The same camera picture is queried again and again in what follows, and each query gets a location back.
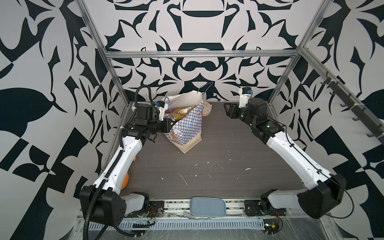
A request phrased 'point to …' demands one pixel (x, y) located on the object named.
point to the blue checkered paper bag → (186, 130)
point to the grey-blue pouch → (211, 207)
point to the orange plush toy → (125, 180)
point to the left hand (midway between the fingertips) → (174, 119)
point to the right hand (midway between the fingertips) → (228, 102)
